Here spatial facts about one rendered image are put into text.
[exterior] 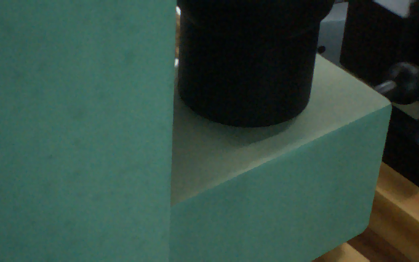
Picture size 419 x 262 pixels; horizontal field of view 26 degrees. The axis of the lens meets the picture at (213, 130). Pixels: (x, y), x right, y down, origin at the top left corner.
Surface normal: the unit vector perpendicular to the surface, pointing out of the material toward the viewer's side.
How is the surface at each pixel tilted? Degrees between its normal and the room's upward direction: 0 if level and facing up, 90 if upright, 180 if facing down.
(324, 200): 90
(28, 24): 90
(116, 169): 90
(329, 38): 90
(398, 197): 0
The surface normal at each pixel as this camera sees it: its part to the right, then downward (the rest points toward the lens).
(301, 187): 0.62, 0.49
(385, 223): -0.79, 0.33
